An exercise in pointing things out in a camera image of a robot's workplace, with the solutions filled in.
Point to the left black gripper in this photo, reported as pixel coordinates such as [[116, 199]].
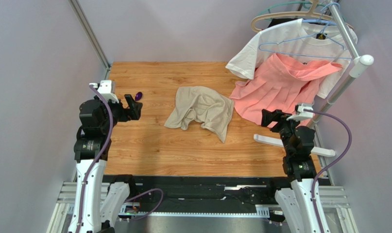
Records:
[[128, 114]]

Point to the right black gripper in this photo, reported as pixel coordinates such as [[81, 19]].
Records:
[[272, 118]]

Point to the purple plastic spoon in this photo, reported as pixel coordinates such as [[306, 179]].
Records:
[[138, 96]]

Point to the beige cloth napkin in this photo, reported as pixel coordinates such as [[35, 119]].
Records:
[[204, 105]]

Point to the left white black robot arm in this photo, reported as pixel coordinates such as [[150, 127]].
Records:
[[92, 214]]

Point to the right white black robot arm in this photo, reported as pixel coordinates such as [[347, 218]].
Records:
[[297, 194]]

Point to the pink pleated garment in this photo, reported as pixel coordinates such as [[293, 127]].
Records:
[[280, 82]]

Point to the black garment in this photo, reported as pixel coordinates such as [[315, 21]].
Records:
[[277, 21]]

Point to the white t-shirt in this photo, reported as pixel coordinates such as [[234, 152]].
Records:
[[250, 57]]

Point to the white metal clothes rack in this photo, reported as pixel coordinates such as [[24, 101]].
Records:
[[358, 64]]

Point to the beige wooden hanger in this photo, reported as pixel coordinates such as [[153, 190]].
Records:
[[267, 15]]

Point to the green hanger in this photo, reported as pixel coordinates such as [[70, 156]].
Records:
[[299, 8]]

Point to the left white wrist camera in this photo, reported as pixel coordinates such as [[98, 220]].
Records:
[[107, 89]]

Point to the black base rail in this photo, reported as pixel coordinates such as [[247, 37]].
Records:
[[210, 195]]

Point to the blue wire hanger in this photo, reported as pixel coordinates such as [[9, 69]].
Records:
[[338, 21]]

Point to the aluminium frame post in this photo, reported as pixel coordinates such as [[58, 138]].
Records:
[[76, 6]]

